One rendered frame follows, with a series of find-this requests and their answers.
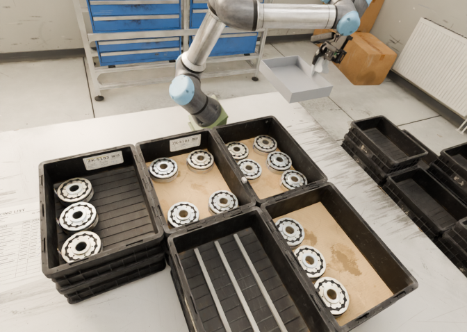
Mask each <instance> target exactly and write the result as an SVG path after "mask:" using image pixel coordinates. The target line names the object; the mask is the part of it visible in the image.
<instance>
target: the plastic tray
mask: <svg viewBox="0 0 467 332"><path fill-rule="evenodd" d="M259 71H260V72H261V73H262V74H263V75H264V77H266V78H267V79H268V80H269V82H270V83H271V84H272V85H273V86H274V87H275V88H276V90H277V91H278V92H279V93H280V94H281V95H282V96H283V98H284V99H285V100H287V102H288V103H295V102H299V101H306V100H310V99H317V98H321V97H328V96H329V95H330V93H331V90H332V88H333V85H332V84H331V83H330V82H329V81H327V80H326V79H325V78H324V77H323V76H321V75H320V74H319V73H318V72H316V71H315V73H314V75H313V76H311V66H310V65H309V64H308V63H307V62H306V61H304V60H303V59H302V58H301V57H300V56H298V55H297V56H286V57H280V58H269V59H263V60H261V61H260V65H259Z"/></svg>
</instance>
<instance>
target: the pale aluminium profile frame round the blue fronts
mask: <svg viewBox="0 0 467 332"><path fill-rule="evenodd" d="M72 1H73V4H74V9H75V12H76V17H77V20H78V23H79V28H80V32H81V37H82V40H83V45H84V48H85V53H86V56H87V60H88V65H89V68H90V73H91V77H92V82H93V85H94V88H95V93H96V97H95V100H96V101H102V100H104V97H103V96H100V95H101V93H100V90H108V89H115V88H126V87H133V86H139V85H151V84H157V83H169V82H172V81H173V80H174V78H175V76H169V77H162V78H149V79H143V80H136V81H123V82H116V83H104V84H103V83H100V82H99V81H98V80H97V78H98V75H100V74H102V73H110V72H124V71H131V70H139V69H153V68H161V67H175V65H176V61H177V60H169V61H165V62H156V63H141V64H132V65H117V66H115V65H108V66H107V67H95V65H96V63H95V62H93V59H92V57H95V56H98V53H97V51H95V50H93V49H91V47H90V43H91V42H92V41H95V40H119V39H131V38H157V37H170V36H183V44H182V45H181V50H183V53H184V52H186V51H188V50H189V44H188V36H189V35H196V34H197V32H198V30H199V29H198V28H189V29H188V10H190V6H189V0H183V5H182V6H181V9H182V10H183V29H174V30H158V31H128V32H114V33H86V29H85V24H84V21H83V15H82V12H88V7H85V8H81V6H80V3H79V0H72ZM273 1H274V0H268V3H273ZM258 31H262V33H261V39H260V41H258V42H256V44H259V50H257V49H256V48H255V52H254V53H253V54H249V53H244V54H240V55H236V56H220V57H212V58H207V59H206V61H205V62H206V63H219V62H227V61H235V60H245V61H246V62H247V63H248V64H249V65H250V67H251V68H246V69H233V70H227V71H219V72H207V73H202V75H201V78H211V77H218V76H229V75H236V74H247V73H254V76H255V77H252V80H253V81H258V80H259V79H258V78H257V77H256V76H258V75H259V65H260V61H261V59H262V55H263V49H264V45H265V39H266V35H267V31H268V29H267V28H259V29H258V30H257V31H239V30H236V29H234V28H230V27H225V28H224V30H223V32H222V33H245V32H258ZM183 53H182V52H181V54H183ZM251 59H256V64H254V62H253V61H252V60H251Z"/></svg>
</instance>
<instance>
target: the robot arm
mask: <svg viewBox="0 0 467 332"><path fill-rule="evenodd" d="M321 1H322V2H324V3H325V4H328V5H317V4H282V3H259V1H258V0H208V2H207V6H208V12H207V14H206V16H205V18H204V20H203V22H202V24H201V26H200V27H199V30H198V32H197V34H196V36H195V38H194V40H193V41H192V44H191V45H190V48H189V50H188V51H186V52H184V53H183V54H181V55H180V56H179V57H178V58H177V61H176V65H175V69H176V72H175V78H174V80H173V81H172V84H170V89H169V93H170V96H171V98H172V99H173V100H174V101H175V102H176V103H177V104H179V105H180V106H181V107H182V108H183V109H185V110H186V111H187V112H188V113H190V114H191V116H192V118H193V120H194V122H195V123H196V124H197V125H198V126H200V127H207V126H210V125H212V124H213V123H214V122H215V121H216V120H217V119H218V117H219V116H220V113H221V105H220V103H219V102H218V101H217V100H216V99H214V98H211V97H208V96H206V95H205V94H204V93H203V92H202V90H201V75H202V73H203V71H204V70H205V68H206V62H205V61H206V59H207V58H208V56H209V54H210V52H211V51H212V49H213V47H214V46H215V43H216V42H217V41H218V38H219V37H220V35H221V33H222V32H223V30H224V28H225V26H228V27H230V28H234V29H236V30H239V31H257V30H258V29H259V28H308V29H333V30H334V31H335V32H329V33H323V34H320V35H313V36H311V42H312V43H314V44H320V43H322V45H321V46H320V47H319V48H318V50H317V51H316V53H315V55H314V57H313V61H312V66H311V76H313V75H314V73H315V71H316V72H318V73H319V72H320V73H321V72H322V73H324V74H327V73H328V72H329V68H328V64H329V62H330V61H333V62H335V63H337V64H338V63H339V64H340V63H341V61H342V59H343V58H344V57H345V54H346V53H347V52H346V51H345V50H343V49H344V47H345V45H346V44H347V42H348V41H349V40H351V41H352V39H353V37H352V36H351V34H353V33H354V32H355V31H356V30H357V29H358V28H359V26H360V19H361V17H362V16H363V14H364V12H365V11H366V9H367V7H368V6H369V5H370V2H371V1H372V0H321ZM323 42H324V43H323ZM343 55H344V56H343ZM321 56H324V58H323V57H321ZM342 56H343V57H342ZM341 58H342V59H341ZM340 59H341V60H340Z"/></svg>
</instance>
